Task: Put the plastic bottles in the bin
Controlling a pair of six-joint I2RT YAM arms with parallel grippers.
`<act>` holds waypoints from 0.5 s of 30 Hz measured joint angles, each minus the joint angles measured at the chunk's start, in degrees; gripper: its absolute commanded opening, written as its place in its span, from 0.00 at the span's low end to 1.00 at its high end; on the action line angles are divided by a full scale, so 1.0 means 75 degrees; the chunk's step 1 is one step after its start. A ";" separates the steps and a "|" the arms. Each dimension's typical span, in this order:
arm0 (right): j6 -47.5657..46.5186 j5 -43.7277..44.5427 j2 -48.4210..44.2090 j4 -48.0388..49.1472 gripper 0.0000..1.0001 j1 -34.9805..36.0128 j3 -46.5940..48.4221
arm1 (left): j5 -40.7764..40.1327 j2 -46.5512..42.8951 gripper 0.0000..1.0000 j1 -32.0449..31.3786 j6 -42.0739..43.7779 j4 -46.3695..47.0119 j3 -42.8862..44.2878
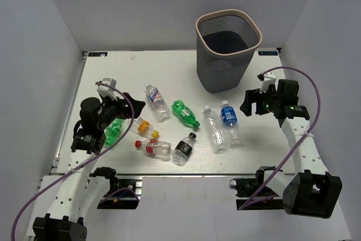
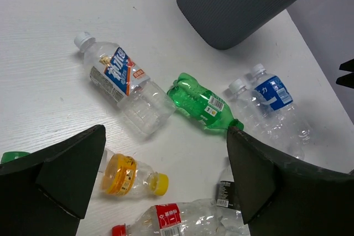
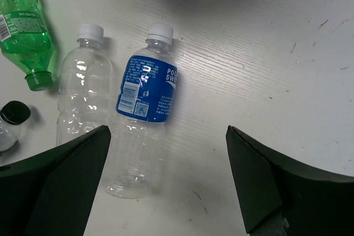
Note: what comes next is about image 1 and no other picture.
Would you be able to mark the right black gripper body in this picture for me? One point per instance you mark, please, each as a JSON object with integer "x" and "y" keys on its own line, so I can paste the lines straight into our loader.
{"x": 269, "y": 99}

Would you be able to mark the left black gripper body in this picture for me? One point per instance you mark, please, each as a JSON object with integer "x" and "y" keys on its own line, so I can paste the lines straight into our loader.
{"x": 112, "y": 110}

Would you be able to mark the orange label yellow cap bottle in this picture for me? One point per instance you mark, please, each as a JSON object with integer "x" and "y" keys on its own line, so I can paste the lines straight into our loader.
{"x": 144, "y": 128}

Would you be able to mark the green bottle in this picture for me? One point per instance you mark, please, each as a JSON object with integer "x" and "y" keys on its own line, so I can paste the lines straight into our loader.
{"x": 113, "y": 132}
{"x": 185, "y": 114}

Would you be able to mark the white blue label bottle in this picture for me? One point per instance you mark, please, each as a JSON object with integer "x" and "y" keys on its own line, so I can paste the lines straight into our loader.
{"x": 157, "y": 102}

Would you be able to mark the blue label plastic bottle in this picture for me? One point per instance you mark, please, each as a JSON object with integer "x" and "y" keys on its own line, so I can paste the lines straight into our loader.
{"x": 230, "y": 123}

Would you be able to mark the red label red cap bottle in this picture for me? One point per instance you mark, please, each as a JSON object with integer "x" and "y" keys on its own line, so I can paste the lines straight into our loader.
{"x": 155, "y": 148}

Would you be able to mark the clear unlabeled plastic bottle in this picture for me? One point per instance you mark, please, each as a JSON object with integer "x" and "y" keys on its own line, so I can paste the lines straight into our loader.
{"x": 214, "y": 130}

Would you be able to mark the black label black cap bottle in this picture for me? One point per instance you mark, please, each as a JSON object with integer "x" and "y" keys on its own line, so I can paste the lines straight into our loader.
{"x": 182, "y": 151}

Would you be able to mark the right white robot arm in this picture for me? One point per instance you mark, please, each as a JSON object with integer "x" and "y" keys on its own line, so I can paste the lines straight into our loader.
{"x": 313, "y": 191}

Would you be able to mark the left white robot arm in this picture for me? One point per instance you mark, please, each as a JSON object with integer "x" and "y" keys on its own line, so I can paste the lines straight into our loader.
{"x": 84, "y": 185}

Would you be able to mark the grey mesh waste bin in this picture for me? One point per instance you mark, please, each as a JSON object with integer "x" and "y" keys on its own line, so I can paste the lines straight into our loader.
{"x": 226, "y": 42}

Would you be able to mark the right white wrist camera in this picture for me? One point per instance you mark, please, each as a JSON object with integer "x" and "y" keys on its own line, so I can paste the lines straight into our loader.
{"x": 267, "y": 80}

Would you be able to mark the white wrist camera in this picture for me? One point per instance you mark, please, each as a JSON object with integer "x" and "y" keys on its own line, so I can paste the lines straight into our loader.
{"x": 267, "y": 80}
{"x": 105, "y": 88}

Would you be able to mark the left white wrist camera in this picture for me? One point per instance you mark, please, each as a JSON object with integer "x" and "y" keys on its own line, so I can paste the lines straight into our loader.
{"x": 105, "y": 88}

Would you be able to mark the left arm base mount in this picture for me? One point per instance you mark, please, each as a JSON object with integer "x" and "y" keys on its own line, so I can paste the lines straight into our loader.
{"x": 124, "y": 191}

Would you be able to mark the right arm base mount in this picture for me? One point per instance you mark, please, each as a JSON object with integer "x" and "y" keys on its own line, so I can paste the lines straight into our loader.
{"x": 245, "y": 187}

